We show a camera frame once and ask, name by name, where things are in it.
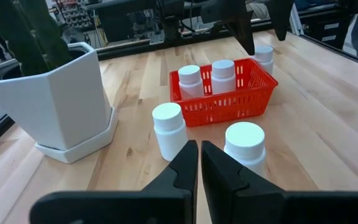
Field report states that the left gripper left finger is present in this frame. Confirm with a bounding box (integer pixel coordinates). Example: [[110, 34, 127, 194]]
[[29, 139, 200, 224]]

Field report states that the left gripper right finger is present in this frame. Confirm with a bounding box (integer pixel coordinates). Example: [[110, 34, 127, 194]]
[[201, 141, 358, 224]]

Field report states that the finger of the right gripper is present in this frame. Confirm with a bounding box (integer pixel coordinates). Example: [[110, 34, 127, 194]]
[[224, 11, 256, 57], [267, 0, 295, 42]]

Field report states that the white pill bottle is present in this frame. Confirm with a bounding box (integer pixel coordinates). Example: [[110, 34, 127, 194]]
[[211, 59, 237, 95], [178, 64, 205, 100], [152, 102, 189, 162], [223, 121, 267, 178], [252, 45, 275, 75]]

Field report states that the red plastic slotted basket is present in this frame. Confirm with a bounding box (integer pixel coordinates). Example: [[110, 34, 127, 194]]
[[168, 57, 279, 128]]

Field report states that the black drawer cabinet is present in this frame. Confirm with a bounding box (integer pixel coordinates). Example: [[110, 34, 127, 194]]
[[300, 9, 354, 50]]

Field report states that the white pot saucer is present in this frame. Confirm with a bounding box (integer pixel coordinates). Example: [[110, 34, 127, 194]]
[[34, 107, 119, 165]]

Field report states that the white hexagonal plant pot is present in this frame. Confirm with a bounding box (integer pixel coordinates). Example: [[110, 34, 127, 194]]
[[0, 42, 113, 152]]

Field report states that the shelf with storage bins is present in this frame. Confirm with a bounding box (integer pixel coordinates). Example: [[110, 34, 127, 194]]
[[51, 0, 96, 29]]

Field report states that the green cactus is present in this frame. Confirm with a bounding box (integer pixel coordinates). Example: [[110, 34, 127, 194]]
[[0, 0, 73, 77]]

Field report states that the yellow extension cable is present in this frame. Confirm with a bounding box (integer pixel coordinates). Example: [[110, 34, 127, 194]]
[[92, 14, 107, 47]]

